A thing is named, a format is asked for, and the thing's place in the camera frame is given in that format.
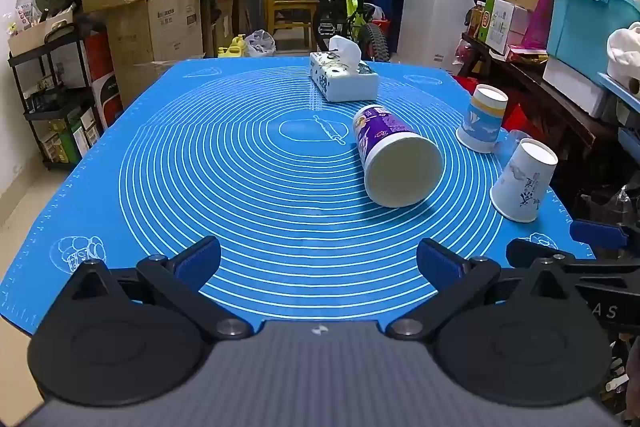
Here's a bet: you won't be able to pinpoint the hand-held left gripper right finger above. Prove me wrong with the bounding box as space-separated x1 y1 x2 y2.
387 237 584 341

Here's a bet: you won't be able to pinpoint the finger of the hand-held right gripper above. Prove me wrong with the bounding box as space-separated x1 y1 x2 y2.
505 239 577 270
569 219 631 249

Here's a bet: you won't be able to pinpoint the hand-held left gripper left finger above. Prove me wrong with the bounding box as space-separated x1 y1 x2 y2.
54 235 254 341

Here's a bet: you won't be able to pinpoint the purple white paper cup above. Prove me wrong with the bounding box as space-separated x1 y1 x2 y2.
352 104 445 208

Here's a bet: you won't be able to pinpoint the white blue-floral paper cup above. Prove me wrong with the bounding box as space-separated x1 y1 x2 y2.
489 137 559 223

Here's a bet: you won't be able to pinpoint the clear plastic cup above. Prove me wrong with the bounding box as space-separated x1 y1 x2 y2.
493 129 529 162

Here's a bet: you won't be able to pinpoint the blue yellow paper cup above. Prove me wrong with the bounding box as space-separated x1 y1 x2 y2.
455 83 509 154

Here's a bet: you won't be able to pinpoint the blue silicone baking mat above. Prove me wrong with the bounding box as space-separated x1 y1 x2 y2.
0 56 597 337

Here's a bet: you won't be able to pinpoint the dark wooden side table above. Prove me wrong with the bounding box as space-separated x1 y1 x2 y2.
459 33 603 160

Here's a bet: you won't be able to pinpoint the flat white box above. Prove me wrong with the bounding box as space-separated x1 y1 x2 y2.
542 56 609 118

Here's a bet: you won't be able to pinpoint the white cloth bundle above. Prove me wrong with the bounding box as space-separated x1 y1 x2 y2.
606 21 640 96

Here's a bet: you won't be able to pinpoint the white blue tissue box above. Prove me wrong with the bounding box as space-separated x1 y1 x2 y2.
308 35 380 103

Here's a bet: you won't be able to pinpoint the teal plastic storage bin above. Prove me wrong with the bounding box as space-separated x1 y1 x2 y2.
545 0 640 81

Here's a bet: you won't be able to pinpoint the black metal shelf rack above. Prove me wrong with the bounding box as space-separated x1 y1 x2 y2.
7 29 110 172

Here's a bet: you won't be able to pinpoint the clear crumpled plastic bag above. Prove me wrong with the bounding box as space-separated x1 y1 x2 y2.
244 29 277 58

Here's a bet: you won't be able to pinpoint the green white carton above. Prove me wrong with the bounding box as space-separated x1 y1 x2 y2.
481 0 517 56

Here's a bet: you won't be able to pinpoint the plain brown cardboard box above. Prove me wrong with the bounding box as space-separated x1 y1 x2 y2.
105 0 204 64

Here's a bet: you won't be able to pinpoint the white chest freezer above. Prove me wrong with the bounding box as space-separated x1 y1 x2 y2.
396 0 482 71

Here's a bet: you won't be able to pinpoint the black green bicycle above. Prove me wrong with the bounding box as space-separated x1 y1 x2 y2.
289 0 392 64

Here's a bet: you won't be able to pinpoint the small cardboard box with handle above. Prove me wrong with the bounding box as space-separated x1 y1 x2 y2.
7 8 77 58

